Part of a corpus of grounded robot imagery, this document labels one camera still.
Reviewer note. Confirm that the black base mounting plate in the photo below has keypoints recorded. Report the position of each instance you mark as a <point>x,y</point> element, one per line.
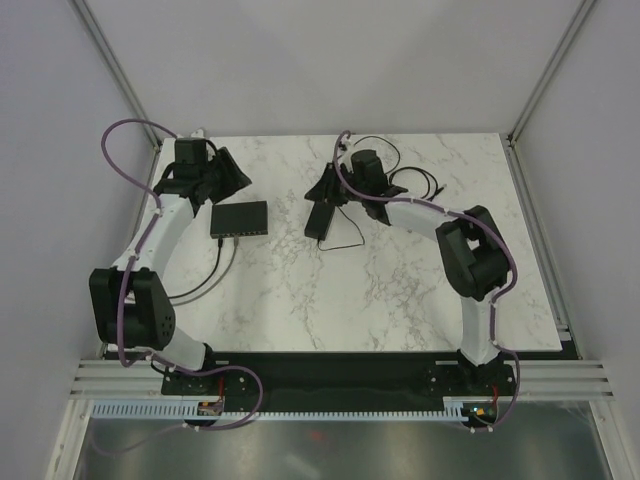
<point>337,381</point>

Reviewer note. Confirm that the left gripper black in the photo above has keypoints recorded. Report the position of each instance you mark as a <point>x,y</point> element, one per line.
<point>232,173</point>

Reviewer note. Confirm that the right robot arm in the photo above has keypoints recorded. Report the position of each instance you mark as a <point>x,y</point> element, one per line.
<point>477,263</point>

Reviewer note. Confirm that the right aluminium frame post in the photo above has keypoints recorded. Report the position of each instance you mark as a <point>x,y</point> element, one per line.
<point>562,48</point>

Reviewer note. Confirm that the aluminium frame post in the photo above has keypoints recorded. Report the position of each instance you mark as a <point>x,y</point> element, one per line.
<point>107,55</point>
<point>562,48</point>

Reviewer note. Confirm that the black power adapter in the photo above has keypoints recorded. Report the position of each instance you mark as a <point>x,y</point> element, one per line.
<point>319,221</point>

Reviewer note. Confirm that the left aluminium frame post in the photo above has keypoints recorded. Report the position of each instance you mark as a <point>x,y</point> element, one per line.
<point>107,55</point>

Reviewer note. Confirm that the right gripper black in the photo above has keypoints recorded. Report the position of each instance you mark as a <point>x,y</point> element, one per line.
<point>326,185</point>

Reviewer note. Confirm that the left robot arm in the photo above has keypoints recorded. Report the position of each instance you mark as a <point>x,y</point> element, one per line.
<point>132,309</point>

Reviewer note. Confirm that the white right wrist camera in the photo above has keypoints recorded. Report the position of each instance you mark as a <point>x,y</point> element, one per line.
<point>343,146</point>

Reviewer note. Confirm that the black network switch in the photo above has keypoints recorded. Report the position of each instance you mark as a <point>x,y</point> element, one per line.
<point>239,219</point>

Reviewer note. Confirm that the white slotted cable duct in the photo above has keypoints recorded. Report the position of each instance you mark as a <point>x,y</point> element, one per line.
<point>200,410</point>

